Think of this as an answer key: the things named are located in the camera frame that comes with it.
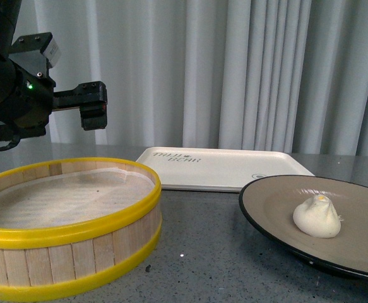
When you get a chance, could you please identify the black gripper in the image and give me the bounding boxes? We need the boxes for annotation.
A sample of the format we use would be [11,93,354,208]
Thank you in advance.
[0,59,107,151]

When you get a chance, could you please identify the white steamed bun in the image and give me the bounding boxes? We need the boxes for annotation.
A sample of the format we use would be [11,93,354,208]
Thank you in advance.
[292,194,341,239]

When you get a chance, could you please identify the beige plate with black rim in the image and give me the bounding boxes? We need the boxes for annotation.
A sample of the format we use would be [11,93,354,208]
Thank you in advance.
[239,175,368,278]

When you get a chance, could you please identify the cream rectangular serving tray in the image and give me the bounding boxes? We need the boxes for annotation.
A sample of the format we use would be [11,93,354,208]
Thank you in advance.
[137,147,313,193]

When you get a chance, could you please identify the white steamer liner cloth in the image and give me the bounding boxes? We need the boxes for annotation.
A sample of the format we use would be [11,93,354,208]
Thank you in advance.
[0,168,155,229]

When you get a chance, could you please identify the yellow rimmed bamboo steamer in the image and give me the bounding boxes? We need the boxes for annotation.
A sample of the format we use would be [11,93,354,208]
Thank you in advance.
[0,158,162,302]

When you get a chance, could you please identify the grey pleated curtain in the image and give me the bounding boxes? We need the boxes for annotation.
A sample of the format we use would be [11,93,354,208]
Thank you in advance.
[16,1,368,156]

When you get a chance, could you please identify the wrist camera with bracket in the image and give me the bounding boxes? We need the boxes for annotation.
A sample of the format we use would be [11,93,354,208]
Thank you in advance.
[9,32,61,78]

